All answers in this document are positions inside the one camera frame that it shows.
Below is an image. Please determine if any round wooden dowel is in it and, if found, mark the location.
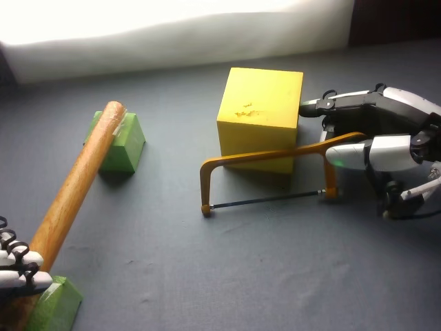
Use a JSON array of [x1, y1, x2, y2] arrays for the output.
[[0, 101, 128, 331]]

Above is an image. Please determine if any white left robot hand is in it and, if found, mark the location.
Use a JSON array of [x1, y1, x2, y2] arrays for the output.
[[0, 216, 54, 299]]

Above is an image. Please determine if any yellow wooden cube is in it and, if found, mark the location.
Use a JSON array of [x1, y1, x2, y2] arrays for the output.
[[216, 67, 305, 175]]

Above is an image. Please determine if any green wedge block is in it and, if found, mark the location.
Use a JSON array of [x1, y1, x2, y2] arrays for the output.
[[83, 110, 147, 174], [25, 274, 85, 331]]

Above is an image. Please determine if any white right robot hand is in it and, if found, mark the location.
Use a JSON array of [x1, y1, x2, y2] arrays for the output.
[[298, 82, 441, 172]]

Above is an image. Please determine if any yellow frame hacksaw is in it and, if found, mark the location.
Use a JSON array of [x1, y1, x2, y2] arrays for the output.
[[199, 132, 371, 219]]

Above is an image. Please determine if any grey tablecloth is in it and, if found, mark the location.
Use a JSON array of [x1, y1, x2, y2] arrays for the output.
[[0, 37, 441, 331]]

